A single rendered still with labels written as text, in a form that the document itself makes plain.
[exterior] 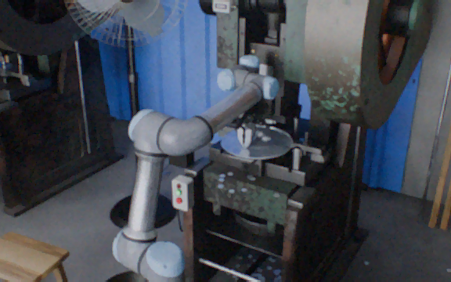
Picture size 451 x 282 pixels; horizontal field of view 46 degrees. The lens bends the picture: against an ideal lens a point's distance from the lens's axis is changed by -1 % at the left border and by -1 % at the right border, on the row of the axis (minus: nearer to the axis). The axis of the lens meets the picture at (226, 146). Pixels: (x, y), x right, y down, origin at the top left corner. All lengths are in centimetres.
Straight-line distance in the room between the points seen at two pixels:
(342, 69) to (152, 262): 82
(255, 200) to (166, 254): 59
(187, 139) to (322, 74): 46
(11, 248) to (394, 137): 219
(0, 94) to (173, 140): 182
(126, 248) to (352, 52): 94
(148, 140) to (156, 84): 241
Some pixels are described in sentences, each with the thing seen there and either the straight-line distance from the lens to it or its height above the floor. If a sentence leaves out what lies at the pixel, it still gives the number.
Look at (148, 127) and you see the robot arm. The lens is 165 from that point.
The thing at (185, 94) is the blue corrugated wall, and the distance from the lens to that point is 394.
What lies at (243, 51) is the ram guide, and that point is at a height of 114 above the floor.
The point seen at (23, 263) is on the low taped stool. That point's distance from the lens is 238.
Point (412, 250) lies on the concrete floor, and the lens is 303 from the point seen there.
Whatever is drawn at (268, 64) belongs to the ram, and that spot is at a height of 109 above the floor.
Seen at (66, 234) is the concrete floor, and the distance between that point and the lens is 310.
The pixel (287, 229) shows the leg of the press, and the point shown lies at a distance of 209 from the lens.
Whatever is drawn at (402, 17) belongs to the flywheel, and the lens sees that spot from 190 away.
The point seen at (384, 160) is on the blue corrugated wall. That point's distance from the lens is 343.
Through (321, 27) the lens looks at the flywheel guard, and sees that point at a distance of 163.
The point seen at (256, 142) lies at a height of 79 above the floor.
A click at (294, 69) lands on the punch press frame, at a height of 111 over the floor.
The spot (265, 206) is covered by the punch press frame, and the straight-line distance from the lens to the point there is 217.
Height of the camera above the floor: 171
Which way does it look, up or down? 26 degrees down
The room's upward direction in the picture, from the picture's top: straight up
